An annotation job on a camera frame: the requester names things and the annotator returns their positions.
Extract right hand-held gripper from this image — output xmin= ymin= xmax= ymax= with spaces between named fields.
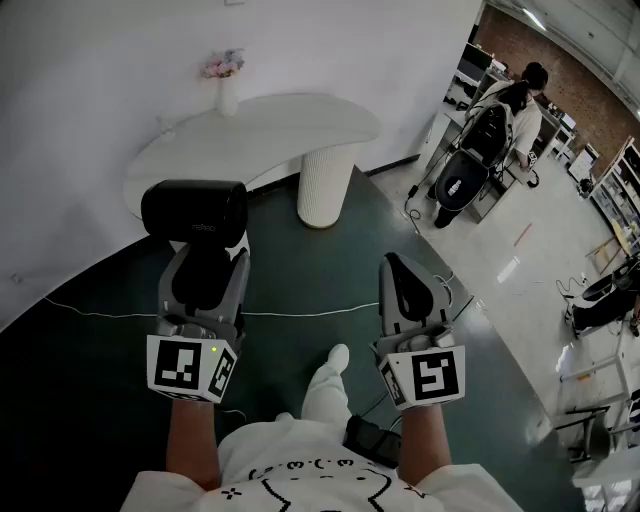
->
xmin=369 ymin=253 xmax=467 ymax=412

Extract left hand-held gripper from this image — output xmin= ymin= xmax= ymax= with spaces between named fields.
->
xmin=146 ymin=244 xmax=252 ymax=404

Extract black hair dryer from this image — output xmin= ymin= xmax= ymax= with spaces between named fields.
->
xmin=140 ymin=179 xmax=249 ymax=306

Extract white oval table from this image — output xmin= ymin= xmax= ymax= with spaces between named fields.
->
xmin=123 ymin=92 xmax=382 ymax=230

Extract person's right forearm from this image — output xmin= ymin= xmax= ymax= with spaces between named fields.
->
xmin=397 ymin=402 xmax=454 ymax=489

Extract person's left forearm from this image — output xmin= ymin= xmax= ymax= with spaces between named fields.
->
xmin=164 ymin=397 xmax=222 ymax=494

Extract person's white shoe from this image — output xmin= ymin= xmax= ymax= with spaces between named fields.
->
xmin=324 ymin=343 xmax=350 ymax=374

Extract person's white trousers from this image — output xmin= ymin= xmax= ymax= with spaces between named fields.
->
xmin=301 ymin=359 xmax=351 ymax=426

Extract black waist pouch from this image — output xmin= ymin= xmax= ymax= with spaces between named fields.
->
xmin=342 ymin=414 xmax=403 ymax=470

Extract black office chair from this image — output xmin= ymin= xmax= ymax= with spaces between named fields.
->
xmin=564 ymin=259 xmax=640 ymax=341

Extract white ceramic vase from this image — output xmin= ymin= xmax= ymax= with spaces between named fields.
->
xmin=214 ymin=77 xmax=240 ymax=117

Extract person's white printed shirt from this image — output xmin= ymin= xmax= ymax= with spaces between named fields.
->
xmin=119 ymin=412 xmax=526 ymax=512

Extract wooden stool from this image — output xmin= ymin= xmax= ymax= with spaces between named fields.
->
xmin=584 ymin=222 xmax=640 ymax=275

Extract black metal stool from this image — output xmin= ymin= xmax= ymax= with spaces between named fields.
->
xmin=554 ymin=402 xmax=614 ymax=464

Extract pink and blue flower bouquet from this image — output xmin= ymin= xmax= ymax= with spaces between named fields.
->
xmin=201 ymin=48 xmax=246 ymax=81

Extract wooden storage shelf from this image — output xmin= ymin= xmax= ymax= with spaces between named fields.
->
xmin=589 ymin=134 xmax=640 ymax=244

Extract dark computer monitor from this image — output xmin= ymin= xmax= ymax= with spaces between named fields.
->
xmin=457 ymin=43 xmax=494 ymax=81

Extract white floor cable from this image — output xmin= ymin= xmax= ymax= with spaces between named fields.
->
xmin=42 ymin=272 xmax=454 ymax=320

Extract black power cable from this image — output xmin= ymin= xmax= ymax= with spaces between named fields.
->
xmin=403 ymin=124 xmax=451 ymax=236

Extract white table frame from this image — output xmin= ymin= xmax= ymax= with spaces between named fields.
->
xmin=557 ymin=319 xmax=634 ymax=401

